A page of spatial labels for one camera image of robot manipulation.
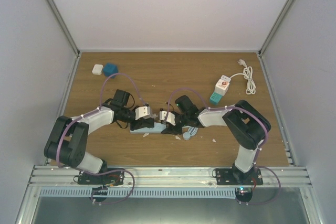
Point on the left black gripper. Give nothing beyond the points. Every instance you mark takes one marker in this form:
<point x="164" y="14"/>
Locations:
<point x="139" y="124"/>

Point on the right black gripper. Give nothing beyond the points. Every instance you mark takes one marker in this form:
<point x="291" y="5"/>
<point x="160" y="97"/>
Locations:
<point x="172" y="130"/>

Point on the light blue power strip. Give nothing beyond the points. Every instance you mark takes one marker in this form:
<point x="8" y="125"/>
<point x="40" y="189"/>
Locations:
<point x="157" y="129"/>

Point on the blue cube plug adapter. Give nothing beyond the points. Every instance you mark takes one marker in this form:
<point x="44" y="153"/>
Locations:
<point x="110" y="69"/>

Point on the white square plug adapter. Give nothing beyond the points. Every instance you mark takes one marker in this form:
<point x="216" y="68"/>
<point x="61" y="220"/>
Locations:
<point x="97" y="69"/>

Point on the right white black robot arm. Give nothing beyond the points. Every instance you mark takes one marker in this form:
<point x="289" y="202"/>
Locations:
<point x="246" y="124"/>

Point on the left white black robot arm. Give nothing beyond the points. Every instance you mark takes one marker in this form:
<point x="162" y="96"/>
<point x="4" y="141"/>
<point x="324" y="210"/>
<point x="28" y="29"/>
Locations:
<point x="68" y="139"/>

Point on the white cube socket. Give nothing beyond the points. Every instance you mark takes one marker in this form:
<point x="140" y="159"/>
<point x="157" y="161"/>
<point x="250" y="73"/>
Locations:
<point x="222" y="85"/>

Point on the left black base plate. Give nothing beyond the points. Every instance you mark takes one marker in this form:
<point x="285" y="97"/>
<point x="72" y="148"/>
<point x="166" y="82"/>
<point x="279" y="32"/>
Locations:
<point x="110" y="179"/>

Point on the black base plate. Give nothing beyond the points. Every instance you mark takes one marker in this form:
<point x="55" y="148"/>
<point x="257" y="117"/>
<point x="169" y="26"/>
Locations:
<point x="226" y="177"/>
<point x="110" y="179"/>

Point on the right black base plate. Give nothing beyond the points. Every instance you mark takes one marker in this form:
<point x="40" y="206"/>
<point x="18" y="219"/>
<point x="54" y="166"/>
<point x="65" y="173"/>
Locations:
<point x="226" y="177"/>

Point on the grey slotted cable duct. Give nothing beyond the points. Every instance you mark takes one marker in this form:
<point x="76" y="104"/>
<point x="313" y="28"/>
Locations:
<point x="228" y="193"/>

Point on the aluminium front rail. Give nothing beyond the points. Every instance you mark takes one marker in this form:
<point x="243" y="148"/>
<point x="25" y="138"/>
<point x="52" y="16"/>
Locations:
<point x="175" y="177"/>

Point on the left aluminium frame post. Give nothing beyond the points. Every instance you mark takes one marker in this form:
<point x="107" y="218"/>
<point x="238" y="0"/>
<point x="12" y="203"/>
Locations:
<point x="56" y="13"/>

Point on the aluminium frame post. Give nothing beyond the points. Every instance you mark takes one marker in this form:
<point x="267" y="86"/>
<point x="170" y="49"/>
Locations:
<point x="279" y="20"/>
<point x="56" y="13"/>

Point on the right aluminium frame post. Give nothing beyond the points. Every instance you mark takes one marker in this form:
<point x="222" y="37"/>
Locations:
<point x="279" y="20"/>

